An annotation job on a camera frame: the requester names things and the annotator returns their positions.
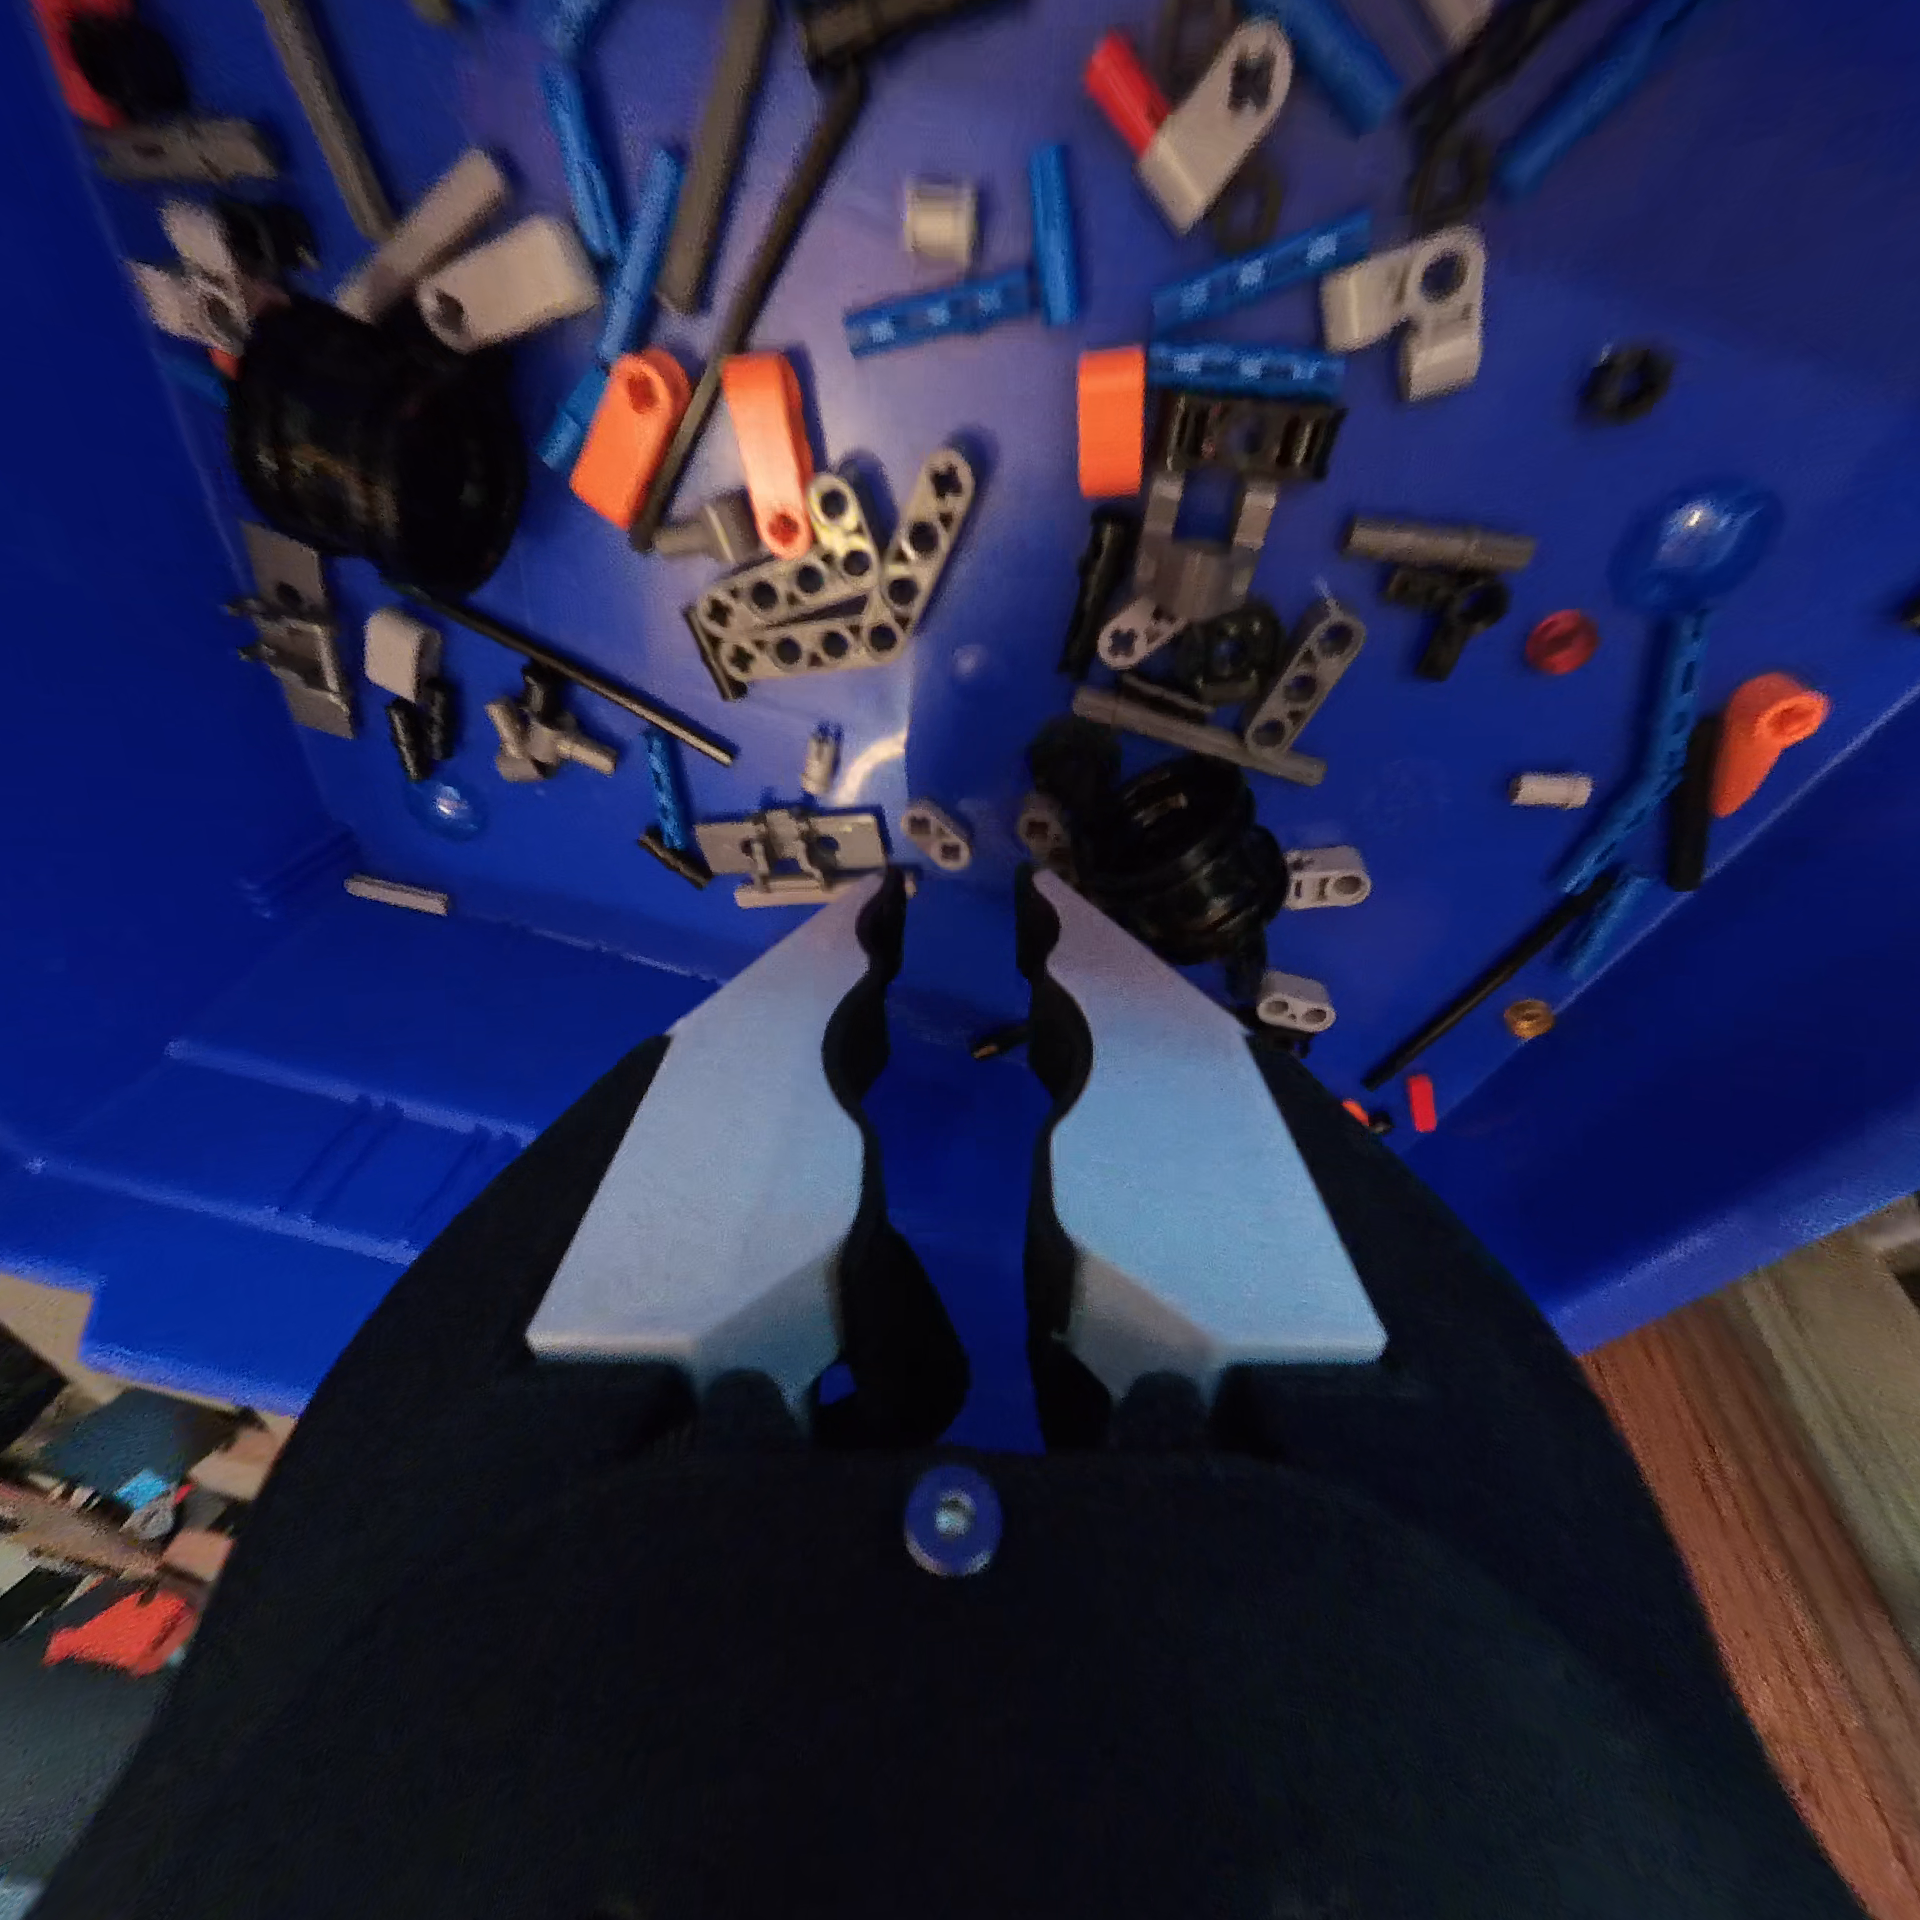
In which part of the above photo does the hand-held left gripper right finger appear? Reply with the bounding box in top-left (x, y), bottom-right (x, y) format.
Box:
top-left (1014, 872), bottom-right (1386, 1435)

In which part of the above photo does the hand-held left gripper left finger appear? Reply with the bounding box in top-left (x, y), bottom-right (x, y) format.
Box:
top-left (524, 872), bottom-right (908, 1435)

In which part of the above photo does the blue plastic parts bin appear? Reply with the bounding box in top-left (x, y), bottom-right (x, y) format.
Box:
top-left (0, 0), bottom-right (1920, 1421)

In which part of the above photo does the grey track link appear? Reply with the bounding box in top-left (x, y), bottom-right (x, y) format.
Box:
top-left (227, 525), bottom-right (363, 743)
top-left (693, 810), bottom-right (890, 888)

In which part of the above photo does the black thin axle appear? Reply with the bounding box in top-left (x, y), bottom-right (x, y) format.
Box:
top-left (631, 67), bottom-right (868, 556)
top-left (1362, 872), bottom-right (1620, 1093)

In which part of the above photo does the dark grey long axle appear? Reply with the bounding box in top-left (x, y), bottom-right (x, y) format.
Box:
top-left (255, 0), bottom-right (395, 243)
top-left (1072, 682), bottom-right (1330, 791)

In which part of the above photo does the dark grey pin connector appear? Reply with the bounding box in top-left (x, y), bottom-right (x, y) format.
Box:
top-left (484, 667), bottom-right (622, 784)

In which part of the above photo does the grey three-hole liftarm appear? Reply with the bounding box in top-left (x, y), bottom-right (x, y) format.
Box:
top-left (1243, 596), bottom-right (1371, 752)

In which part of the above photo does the black long axle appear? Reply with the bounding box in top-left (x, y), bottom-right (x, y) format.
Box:
top-left (655, 0), bottom-right (775, 316)
top-left (392, 584), bottom-right (742, 767)

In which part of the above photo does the small black connector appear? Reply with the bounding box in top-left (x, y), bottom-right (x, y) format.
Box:
top-left (386, 677), bottom-right (459, 780)

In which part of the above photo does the black short axle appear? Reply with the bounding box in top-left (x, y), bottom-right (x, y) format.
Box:
top-left (1663, 719), bottom-right (1726, 897)

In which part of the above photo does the light grey small piece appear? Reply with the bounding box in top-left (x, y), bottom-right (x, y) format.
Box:
top-left (364, 607), bottom-right (443, 707)

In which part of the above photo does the black long pin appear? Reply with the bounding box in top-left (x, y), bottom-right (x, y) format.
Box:
top-left (1060, 503), bottom-right (1136, 678)

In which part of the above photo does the dark grey axle connector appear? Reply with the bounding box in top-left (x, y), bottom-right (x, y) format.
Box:
top-left (650, 492), bottom-right (759, 563)

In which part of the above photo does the dark grey axle pin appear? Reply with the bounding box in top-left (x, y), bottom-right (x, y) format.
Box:
top-left (1338, 520), bottom-right (1540, 572)

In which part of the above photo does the orange connector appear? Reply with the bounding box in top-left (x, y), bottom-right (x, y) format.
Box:
top-left (1710, 674), bottom-right (1832, 821)

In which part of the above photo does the blue transparent paddle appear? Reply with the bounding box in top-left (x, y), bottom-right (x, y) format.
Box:
top-left (1607, 478), bottom-right (1788, 752)

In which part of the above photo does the blue studded beam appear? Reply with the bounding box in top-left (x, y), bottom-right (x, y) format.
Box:
top-left (1148, 340), bottom-right (1347, 398)

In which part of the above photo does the light grey rounded connector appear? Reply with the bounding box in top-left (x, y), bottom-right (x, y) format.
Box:
top-left (416, 213), bottom-right (603, 354)

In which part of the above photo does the light grey connector piece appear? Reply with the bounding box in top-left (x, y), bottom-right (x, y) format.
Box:
top-left (126, 202), bottom-right (258, 355)

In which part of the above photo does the light grey cross-hole liftarm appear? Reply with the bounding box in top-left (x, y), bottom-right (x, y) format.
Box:
top-left (1136, 19), bottom-right (1297, 235)

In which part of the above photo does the red short axle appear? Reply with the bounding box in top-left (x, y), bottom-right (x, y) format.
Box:
top-left (1082, 34), bottom-right (1171, 161)

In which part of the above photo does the blue smooth pin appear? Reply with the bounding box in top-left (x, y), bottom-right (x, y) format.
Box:
top-left (1276, 0), bottom-right (1405, 136)

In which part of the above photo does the dark grey flat piece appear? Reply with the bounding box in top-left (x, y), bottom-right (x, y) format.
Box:
top-left (90, 119), bottom-right (282, 188)

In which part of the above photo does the blue long pin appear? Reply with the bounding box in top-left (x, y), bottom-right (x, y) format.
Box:
top-left (1500, 0), bottom-right (1703, 204)

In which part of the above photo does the black frame connector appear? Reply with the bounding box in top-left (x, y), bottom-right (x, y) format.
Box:
top-left (1155, 391), bottom-right (1347, 486)

